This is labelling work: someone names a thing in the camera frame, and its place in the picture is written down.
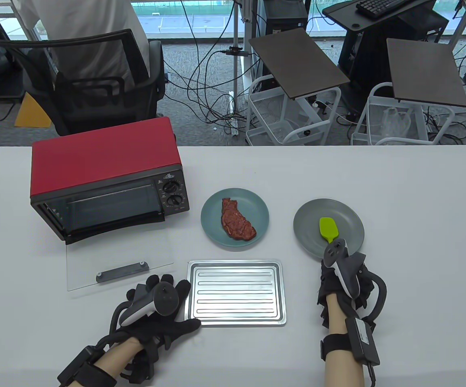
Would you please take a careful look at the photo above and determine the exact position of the person's right hand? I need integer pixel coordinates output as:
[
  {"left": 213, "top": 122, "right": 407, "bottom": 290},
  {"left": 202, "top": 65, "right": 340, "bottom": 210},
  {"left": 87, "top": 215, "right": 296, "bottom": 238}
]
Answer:
[{"left": 317, "top": 260, "right": 375, "bottom": 329}]

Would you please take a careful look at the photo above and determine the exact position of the person's left hand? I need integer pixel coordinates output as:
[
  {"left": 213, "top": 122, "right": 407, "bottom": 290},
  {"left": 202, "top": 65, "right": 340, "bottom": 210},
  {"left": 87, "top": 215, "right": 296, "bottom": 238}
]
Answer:
[{"left": 123, "top": 274, "right": 202, "bottom": 383}]

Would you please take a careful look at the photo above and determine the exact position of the grey VR controller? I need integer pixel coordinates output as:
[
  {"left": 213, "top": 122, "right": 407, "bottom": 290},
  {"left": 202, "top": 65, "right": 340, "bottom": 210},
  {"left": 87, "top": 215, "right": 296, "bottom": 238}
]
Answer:
[
  {"left": 110, "top": 281, "right": 179, "bottom": 335},
  {"left": 323, "top": 239, "right": 387, "bottom": 319}
]

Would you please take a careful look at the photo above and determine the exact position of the green dessert spatula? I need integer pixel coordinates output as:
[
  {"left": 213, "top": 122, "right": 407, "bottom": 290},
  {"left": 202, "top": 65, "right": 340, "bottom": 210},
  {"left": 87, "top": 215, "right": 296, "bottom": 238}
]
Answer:
[{"left": 319, "top": 217, "right": 340, "bottom": 245}]

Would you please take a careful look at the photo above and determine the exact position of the silver baking tray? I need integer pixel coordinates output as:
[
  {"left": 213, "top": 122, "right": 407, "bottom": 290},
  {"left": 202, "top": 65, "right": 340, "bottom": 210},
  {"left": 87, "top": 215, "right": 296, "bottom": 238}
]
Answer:
[{"left": 184, "top": 260, "right": 287, "bottom": 327}]

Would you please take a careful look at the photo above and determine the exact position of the brown steak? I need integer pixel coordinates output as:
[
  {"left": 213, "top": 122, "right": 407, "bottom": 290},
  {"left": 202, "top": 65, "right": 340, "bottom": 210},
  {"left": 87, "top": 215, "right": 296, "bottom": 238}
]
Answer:
[{"left": 221, "top": 197, "right": 257, "bottom": 241}]

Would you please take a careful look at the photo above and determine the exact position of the red toaster oven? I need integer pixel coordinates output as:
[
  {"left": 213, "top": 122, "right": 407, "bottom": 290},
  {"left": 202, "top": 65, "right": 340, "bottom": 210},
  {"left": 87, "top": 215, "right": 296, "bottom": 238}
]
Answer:
[{"left": 30, "top": 117, "right": 190, "bottom": 291}]

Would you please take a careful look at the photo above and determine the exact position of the person's right forearm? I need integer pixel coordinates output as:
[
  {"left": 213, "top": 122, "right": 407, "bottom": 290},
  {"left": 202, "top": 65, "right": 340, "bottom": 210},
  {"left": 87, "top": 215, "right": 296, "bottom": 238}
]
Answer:
[{"left": 323, "top": 294, "right": 366, "bottom": 387}]

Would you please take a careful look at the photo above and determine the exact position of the person's left forearm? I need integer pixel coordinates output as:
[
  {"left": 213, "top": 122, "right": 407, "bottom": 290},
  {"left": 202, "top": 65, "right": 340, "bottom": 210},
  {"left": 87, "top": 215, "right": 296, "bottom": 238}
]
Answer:
[{"left": 94, "top": 337, "right": 145, "bottom": 373}]

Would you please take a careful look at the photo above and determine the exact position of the grey plate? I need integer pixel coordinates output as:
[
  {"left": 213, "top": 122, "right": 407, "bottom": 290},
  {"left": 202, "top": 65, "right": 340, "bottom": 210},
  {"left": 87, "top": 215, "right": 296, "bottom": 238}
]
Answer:
[{"left": 293, "top": 198, "right": 365, "bottom": 260}]

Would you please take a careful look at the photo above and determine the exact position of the teal plate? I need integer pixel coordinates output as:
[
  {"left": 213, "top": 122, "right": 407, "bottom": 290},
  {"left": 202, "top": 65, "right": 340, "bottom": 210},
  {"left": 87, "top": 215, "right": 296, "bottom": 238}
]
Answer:
[{"left": 201, "top": 188, "right": 270, "bottom": 248}]

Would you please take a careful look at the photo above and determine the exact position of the clear plastic bag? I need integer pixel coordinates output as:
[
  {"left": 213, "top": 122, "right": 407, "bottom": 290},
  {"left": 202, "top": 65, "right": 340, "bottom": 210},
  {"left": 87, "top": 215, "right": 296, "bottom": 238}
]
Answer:
[{"left": 381, "top": 107, "right": 412, "bottom": 139}]

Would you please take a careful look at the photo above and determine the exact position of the black office chair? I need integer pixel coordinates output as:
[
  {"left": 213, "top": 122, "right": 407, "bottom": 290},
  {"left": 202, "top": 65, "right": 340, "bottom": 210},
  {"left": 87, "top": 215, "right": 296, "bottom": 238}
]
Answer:
[{"left": 0, "top": 29, "right": 166, "bottom": 137}]

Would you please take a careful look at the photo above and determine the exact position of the brown tilted board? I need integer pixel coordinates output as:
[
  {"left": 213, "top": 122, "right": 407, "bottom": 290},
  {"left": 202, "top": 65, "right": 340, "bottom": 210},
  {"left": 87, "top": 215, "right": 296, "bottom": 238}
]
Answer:
[
  {"left": 249, "top": 27, "right": 351, "bottom": 100},
  {"left": 387, "top": 38, "right": 466, "bottom": 108}
]

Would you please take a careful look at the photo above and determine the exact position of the orange floor mat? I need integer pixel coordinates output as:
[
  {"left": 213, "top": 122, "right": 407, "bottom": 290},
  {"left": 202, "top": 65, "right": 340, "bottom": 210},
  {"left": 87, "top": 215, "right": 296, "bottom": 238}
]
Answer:
[{"left": 15, "top": 94, "right": 52, "bottom": 129}]

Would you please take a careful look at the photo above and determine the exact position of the black tilted desk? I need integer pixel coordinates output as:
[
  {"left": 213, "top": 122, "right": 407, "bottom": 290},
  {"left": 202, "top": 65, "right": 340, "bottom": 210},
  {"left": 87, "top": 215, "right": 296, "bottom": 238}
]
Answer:
[{"left": 323, "top": 0, "right": 450, "bottom": 97}]

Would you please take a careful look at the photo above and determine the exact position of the black computer tower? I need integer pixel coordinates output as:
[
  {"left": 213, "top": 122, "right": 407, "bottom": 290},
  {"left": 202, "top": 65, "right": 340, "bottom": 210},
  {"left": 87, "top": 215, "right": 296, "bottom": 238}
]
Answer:
[{"left": 257, "top": 0, "right": 310, "bottom": 41}]

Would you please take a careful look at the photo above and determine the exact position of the black keyboard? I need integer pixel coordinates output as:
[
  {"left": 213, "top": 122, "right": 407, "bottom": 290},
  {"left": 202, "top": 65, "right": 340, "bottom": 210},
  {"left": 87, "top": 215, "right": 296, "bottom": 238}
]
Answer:
[{"left": 356, "top": 0, "right": 412, "bottom": 20}]

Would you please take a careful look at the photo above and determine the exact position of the black wrist strap with box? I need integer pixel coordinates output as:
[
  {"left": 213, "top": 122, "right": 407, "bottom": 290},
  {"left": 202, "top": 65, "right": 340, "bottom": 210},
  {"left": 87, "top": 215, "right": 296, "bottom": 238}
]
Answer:
[
  {"left": 320, "top": 317, "right": 380, "bottom": 365},
  {"left": 57, "top": 345, "right": 117, "bottom": 387}
]

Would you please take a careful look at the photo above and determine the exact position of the white wire cart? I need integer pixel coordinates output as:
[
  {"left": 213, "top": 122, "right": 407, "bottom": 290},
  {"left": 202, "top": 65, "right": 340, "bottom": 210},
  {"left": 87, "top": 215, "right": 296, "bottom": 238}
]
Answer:
[
  {"left": 245, "top": 75, "right": 342, "bottom": 146},
  {"left": 352, "top": 82, "right": 456, "bottom": 146}
]

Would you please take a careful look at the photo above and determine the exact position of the tangle of black cables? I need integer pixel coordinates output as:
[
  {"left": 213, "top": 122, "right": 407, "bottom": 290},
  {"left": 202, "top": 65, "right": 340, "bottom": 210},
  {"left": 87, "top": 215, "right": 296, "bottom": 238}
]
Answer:
[{"left": 148, "top": 0, "right": 257, "bottom": 129}]

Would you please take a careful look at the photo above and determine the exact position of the aluminium frame post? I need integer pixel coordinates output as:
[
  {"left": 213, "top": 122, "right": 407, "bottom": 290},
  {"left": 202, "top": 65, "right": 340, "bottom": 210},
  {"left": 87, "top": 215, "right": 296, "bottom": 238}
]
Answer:
[{"left": 231, "top": 0, "right": 253, "bottom": 135}]

